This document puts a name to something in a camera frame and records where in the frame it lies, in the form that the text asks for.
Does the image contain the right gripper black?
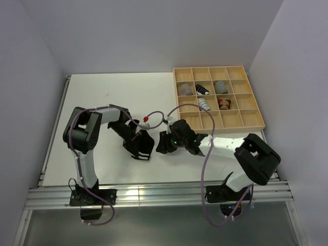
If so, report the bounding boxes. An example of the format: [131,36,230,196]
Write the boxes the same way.
[155,128,187,154]

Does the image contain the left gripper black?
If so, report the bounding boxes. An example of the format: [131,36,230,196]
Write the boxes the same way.
[109,121,142,157]

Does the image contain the black sock white stripes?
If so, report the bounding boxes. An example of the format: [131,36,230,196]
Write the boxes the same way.
[131,130,155,161]

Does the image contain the white black striped sock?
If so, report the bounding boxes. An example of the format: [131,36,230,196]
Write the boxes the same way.
[197,97,211,111]

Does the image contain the beige orange argyle sock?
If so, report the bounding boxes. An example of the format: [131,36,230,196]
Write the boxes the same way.
[217,97,232,110]

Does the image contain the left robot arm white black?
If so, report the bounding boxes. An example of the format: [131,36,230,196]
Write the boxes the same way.
[63,105,140,204]

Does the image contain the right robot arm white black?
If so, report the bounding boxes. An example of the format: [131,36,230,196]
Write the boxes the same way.
[156,119,281,201]

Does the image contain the rolled light grey sock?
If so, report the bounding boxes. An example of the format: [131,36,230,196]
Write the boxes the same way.
[178,83,194,96]

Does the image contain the rolled black white sock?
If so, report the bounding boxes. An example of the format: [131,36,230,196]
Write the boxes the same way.
[195,82,210,95]

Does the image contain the rolled dark grey sock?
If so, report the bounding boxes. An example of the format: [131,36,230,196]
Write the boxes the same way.
[214,80,228,94]

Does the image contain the wooden compartment tray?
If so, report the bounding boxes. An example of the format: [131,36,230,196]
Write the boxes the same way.
[173,66,265,133]

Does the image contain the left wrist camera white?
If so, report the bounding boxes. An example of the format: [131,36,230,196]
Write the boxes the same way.
[138,116,151,131]

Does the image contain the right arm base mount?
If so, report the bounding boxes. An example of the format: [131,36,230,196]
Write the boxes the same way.
[204,185,247,217]

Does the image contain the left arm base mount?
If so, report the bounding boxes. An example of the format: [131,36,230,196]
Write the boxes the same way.
[68,178,117,226]

